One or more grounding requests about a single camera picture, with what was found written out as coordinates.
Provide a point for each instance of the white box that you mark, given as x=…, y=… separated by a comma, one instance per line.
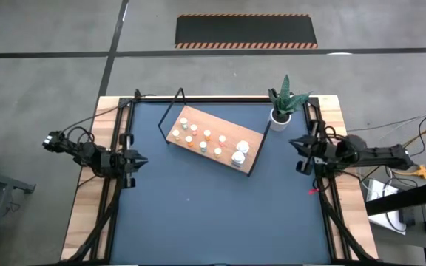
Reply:
x=379, y=190

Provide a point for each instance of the pink pill bottle white cap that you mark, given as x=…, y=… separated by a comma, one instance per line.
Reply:
x=193, y=128

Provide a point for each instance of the black aluminium table frame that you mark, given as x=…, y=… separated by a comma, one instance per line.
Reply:
x=235, y=99

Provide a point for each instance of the black hazard striped floor mat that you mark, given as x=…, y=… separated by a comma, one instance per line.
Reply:
x=246, y=31

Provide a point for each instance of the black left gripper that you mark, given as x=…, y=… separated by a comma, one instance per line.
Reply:
x=118, y=164

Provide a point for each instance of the black desk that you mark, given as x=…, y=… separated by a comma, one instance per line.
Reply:
x=405, y=197

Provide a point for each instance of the wooden shelf black metal frame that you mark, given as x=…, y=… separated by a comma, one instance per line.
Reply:
x=231, y=136

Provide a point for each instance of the yellow power splitter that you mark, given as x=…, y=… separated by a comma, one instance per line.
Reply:
x=422, y=172

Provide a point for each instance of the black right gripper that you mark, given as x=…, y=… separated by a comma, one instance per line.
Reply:
x=325, y=149

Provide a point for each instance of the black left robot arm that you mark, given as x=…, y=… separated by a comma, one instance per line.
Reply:
x=83, y=151

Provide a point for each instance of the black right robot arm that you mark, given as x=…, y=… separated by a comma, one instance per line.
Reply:
x=383, y=155

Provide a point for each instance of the snake plant white pot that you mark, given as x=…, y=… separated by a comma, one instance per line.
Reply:
x=285, y=103

